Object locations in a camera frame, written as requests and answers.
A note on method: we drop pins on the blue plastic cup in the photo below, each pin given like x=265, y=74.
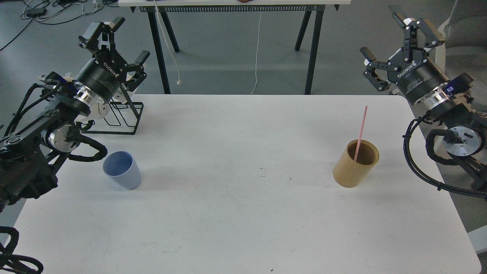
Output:
x=122, y=168

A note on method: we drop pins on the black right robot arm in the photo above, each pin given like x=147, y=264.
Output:
x=448, y=102

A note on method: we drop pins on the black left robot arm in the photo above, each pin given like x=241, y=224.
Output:
x=43, y=133

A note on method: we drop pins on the pink chopstick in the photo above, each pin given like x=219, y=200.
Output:
x=359, y=140

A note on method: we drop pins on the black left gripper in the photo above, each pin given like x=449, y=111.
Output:
x=97, y=82

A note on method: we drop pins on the black wire cup rack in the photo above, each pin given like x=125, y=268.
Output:
x=123, y=120

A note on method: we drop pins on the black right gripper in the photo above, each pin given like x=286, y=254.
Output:
x=418, y=80

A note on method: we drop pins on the bamboo cylinder holder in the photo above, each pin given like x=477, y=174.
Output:
x=355, y=163

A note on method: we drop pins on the grey office chair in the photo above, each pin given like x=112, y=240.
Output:
x=464, y=50

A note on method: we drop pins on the background trestle table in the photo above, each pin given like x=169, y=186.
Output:
x=234, y=27

